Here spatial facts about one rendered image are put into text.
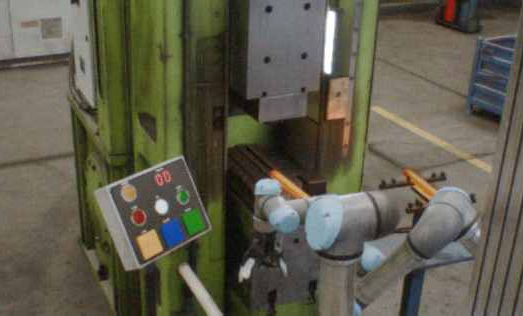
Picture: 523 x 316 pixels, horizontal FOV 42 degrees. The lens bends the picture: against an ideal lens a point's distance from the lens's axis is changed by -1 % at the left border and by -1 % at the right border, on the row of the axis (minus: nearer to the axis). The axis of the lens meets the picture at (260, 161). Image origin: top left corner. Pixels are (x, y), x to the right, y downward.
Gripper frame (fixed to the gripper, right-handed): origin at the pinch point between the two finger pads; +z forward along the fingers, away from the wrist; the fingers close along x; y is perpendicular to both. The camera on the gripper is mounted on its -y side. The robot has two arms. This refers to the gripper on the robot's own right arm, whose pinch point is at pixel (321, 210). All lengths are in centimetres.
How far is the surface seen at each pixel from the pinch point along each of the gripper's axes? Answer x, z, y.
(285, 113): -1.1, 27.1, -27.8
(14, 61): -41, 557, 86
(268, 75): -9, 27, -43
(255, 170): -4.8, 44.5, 2.1
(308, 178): 12.7, 31.7, 3.6
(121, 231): -71, 5, -6
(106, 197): -73, 11, -16
